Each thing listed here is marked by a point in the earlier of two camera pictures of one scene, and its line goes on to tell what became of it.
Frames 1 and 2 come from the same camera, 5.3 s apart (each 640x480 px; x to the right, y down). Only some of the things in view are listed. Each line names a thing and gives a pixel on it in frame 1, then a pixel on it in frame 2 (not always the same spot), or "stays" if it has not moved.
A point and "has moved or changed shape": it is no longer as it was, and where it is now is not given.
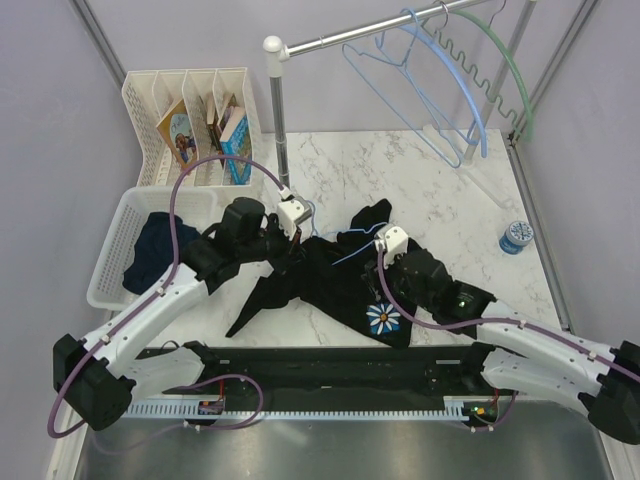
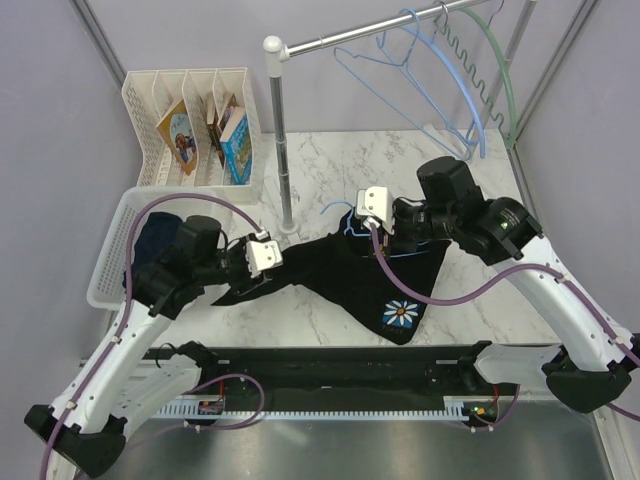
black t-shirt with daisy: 338,276 has moved or changed shape
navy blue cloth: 153,255 stays
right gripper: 371,275 -> 397,238
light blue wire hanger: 354,229 -> 350,205
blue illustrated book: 237,140 stays
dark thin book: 215,129 stays
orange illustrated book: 177,130 stays
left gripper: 291,251 -> 246,283
